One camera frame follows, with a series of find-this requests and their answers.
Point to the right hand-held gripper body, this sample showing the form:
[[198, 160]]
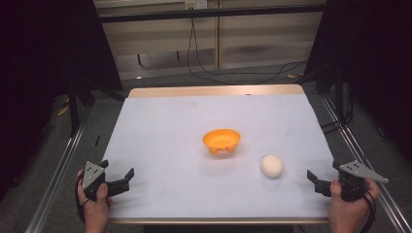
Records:
[[354, 181]]

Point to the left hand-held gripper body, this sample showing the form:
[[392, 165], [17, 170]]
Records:
[[93, 176]]

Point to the person's right hand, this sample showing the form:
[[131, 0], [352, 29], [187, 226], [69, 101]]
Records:
[[351, 212]]

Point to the person's left hand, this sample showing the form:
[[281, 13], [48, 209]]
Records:
[[95, 208]]

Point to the small black floor item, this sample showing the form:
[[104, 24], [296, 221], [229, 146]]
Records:
[[97, 140]]

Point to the white round steamed bun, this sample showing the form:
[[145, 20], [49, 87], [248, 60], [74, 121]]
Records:
[[271, 166]]

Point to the white table mat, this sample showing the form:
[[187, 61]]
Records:
[[181, 181]]

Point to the black stand leg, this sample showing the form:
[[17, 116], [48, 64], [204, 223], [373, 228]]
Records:
[[73, 110]]

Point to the yellow floor tape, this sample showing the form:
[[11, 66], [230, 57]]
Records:
[[63, 110]]

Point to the orange plastic bowl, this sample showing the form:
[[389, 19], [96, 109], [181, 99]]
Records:
[[222, 140]]

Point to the wooden table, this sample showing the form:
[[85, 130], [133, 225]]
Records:
[[200, 91]]

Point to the black curtain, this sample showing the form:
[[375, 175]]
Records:
[[39, 64], [375, 58]]

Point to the black horizontal bar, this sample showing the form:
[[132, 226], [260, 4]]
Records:
[[207, 13]]

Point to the metal floor rail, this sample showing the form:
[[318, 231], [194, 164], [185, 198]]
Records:
[[55, 181], [356, 145]]

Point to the white wall socket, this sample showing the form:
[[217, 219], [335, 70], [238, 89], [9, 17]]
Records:
[[196, 4]]

